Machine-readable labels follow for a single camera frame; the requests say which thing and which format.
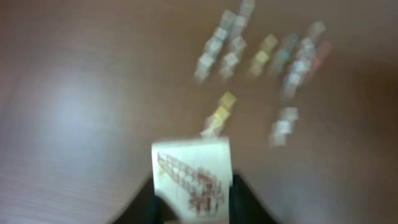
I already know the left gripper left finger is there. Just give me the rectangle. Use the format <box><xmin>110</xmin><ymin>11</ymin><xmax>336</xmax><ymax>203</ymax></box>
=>
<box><xmin>111</xmin><ymin>177</ymin><xmax>162</xmax><ymax>224</ymax></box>

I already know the green letter N block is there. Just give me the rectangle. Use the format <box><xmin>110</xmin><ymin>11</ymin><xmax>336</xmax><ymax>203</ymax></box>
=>
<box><xmin>268</xmin><ymin>34</ymin><xmax>299</xmax><ymax>76</ymax></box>

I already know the left plain wooden block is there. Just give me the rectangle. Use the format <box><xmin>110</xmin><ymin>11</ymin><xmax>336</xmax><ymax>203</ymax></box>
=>
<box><xmin>194</xmin><ymin>27</ymin><xmax>228</xmax><ymax>83</ymax></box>

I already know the plain drawing wooden block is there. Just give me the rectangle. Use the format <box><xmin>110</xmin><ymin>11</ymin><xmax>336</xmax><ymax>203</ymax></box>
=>
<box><xmin>281</xmin><ymin>60</ymin><xmax>311</xmax><ymax>100</ymax></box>

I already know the red letter M block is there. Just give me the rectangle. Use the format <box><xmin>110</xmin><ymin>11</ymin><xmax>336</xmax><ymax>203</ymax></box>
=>
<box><xmin>306</xmin><ymin>41</ymin><xmax>333</xmax><ymax>81</ymax></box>

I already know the red drawing wooden block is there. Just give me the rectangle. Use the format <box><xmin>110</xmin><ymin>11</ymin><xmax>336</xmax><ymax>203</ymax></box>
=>
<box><xmin>152</xmin><ymin>137</ymin><xmax>233</xmax><ymax>223</ymax></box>

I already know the red letter Y block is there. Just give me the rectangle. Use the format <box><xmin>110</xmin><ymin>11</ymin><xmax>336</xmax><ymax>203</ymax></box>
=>
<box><xmin>269</xmin><ymin>107</ymin><xmax>299</xmax><ymax>147</ymax></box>

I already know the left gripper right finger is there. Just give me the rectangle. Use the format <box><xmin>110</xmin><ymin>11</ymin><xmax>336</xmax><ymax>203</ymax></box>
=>
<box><xmin>229</xmin><ymin>174</ymin><xmax>279</xmax><ymax>224</ymax></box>

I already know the white top red block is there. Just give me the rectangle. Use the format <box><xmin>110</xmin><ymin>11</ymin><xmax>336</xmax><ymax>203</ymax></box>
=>
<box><xmin>295</xmin><ymin>37</ymin><xmax>316</xmax><ymax>62</ymax></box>

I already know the green letter A block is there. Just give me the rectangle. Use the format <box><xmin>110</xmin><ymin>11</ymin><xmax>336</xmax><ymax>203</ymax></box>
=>
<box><xmin>219</xmin><ymin>10</ymin><xmax>236</xmax><ymax>32</ymax></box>

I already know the top centre wooden block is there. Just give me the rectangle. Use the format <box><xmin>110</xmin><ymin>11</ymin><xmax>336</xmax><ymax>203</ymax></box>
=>
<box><xmin>233</xmin><ymin>0</ymin><xmax>256</xmax><ymax>35</ymax></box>

